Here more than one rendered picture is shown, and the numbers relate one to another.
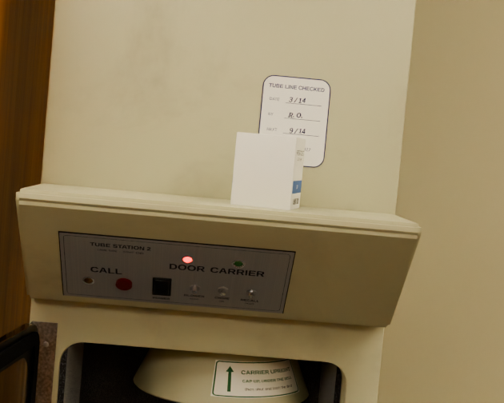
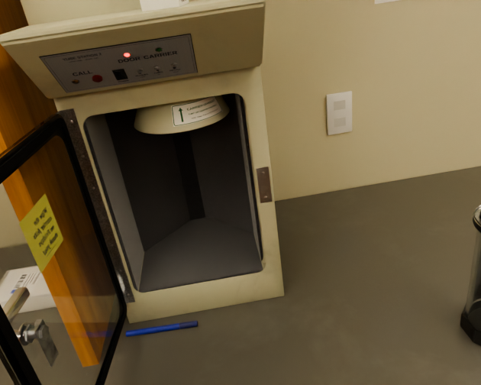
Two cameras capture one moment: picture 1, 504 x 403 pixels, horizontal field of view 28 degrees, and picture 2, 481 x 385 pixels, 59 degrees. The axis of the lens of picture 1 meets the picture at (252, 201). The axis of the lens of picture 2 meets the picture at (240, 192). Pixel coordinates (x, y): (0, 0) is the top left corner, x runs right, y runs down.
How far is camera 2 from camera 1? 25 cm
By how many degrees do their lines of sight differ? 24
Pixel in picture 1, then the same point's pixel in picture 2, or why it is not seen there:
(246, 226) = (153, 24)
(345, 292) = (229, 51)
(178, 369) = (153, 115)
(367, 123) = not seen: outside the picture
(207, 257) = (138, 50)
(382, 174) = not seen: outside the picture
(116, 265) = (86, 69)
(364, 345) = (250, 78)
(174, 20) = not seen: outside the picture
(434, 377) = (299, 77)
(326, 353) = (230, 88)
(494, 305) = (325, 31)
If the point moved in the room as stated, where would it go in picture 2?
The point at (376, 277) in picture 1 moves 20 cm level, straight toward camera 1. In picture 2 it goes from (245, 37) to (234, 71)
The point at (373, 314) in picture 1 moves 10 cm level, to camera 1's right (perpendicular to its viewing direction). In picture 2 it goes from (250, 60) to (318, 50)
